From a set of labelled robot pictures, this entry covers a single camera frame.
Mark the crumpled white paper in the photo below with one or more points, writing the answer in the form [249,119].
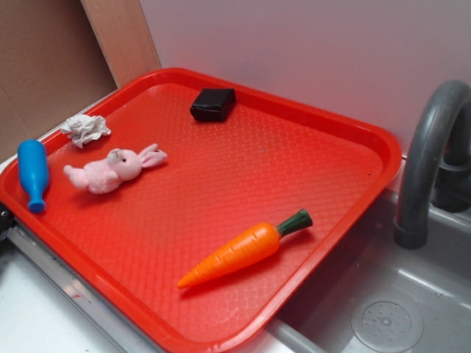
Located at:
[83,129]

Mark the red plastic tray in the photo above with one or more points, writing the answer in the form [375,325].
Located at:
[269,159]

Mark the orange plastic toy carrot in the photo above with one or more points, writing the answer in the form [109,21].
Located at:
[250,247]

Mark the black rectangular block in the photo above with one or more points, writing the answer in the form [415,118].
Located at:
[213,104]

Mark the pink plush bunny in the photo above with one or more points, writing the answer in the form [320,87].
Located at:
[120,165]

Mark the grey plastic toy sink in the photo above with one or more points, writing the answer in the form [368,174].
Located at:
[370,295]

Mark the grey toy faucet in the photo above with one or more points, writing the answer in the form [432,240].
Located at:
[437,171]

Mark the blue plastic toy bottle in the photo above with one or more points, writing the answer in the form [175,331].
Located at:
[33,173]

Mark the brown cardboard panel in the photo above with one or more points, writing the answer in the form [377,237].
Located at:
[58,57]

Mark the black object at left edge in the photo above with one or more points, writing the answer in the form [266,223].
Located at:
[6,222]

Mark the metal rail strip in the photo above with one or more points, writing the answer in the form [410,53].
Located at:
[124,335]

